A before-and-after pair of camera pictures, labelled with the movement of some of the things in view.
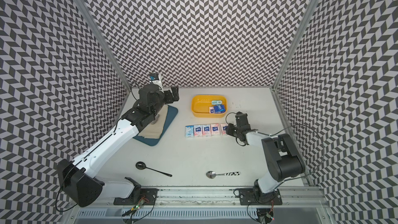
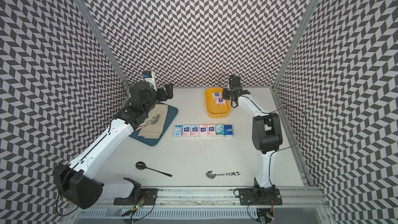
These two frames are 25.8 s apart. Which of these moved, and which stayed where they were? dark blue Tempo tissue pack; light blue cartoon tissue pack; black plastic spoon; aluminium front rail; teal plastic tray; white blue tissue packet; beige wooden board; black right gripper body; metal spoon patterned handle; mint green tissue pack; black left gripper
Moved: black left gripper; dark blue Tempo tissue pack; black right gripper body; white blue tissue packet; mint green tissue pack; light blue cartoon tissue pack
Stayed: metal spoon patterned handle; aluminium front rail; black plastic spoon; beige wooden board; teal plastic tray
